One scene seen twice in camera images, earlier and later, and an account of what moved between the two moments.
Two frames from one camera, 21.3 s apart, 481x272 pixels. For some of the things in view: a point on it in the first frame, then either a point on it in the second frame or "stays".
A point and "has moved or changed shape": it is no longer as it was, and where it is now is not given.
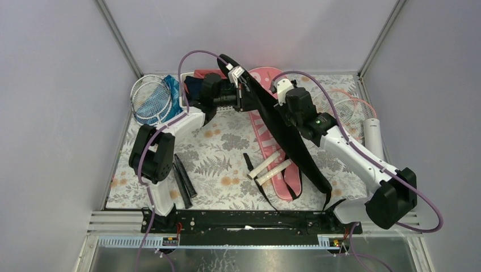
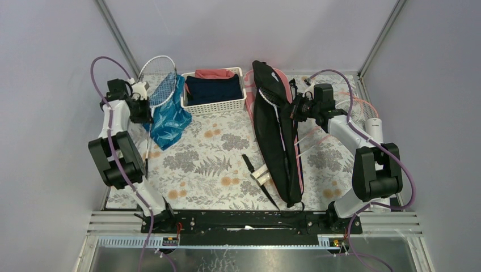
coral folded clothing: [201, 73] stays
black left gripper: [238, 93] -> [146, 117]
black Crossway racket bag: [305, 154] has moved or changed shape
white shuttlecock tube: [372, 136] stays
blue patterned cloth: [167, 104] stays
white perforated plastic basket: [221, 105] stays
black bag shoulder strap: [296, 147] -> [261, 175]
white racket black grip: [150, 96] has moved or changed shape
